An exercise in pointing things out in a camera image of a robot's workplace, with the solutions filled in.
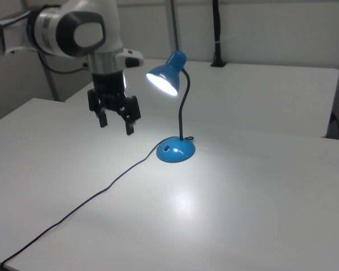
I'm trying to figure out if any grey metal frame leg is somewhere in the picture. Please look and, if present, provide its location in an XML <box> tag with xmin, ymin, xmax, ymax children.
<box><xmin>44</xmin><ymin>53</ymin><xmax>60</xmax><ymax>102</ymax></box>

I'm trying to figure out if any blue gooseneck desk lamp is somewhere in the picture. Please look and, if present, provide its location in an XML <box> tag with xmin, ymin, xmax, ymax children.
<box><xmin>145</xmin><ymin>50</ymin><xmax>197</xmax><ymax>164</ymax></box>

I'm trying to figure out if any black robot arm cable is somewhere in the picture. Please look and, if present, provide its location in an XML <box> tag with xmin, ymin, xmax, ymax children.
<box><xmin>0</xmin><ymin>7</ymin><xmax>89</xmax><ymax>75</ymax></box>

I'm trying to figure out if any black lamp power cord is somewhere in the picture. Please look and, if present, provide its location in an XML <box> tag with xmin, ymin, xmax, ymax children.
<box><xmin>0</xmin><ymin>136</ymin><xmax>196</xmax><ymax>268</ymax></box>

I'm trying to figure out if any black clamp-mounted pole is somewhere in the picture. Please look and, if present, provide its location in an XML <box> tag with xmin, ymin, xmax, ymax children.
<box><xmin>210</xmin><ymin>0</ymin><xmax>228</xmax><ymax>68</ymax></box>

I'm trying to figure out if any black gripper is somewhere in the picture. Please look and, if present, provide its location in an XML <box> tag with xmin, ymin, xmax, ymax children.
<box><xmin>86</xmin><ymin>69</ymin><xmax>142</xmax><ymax>137</ymax></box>

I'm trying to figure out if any grey partition post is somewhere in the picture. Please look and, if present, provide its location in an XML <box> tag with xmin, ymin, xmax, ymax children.
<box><xmin>164</xmin><ymin>0</ymin><xmax>182</xmax><ymax>60</ymax></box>

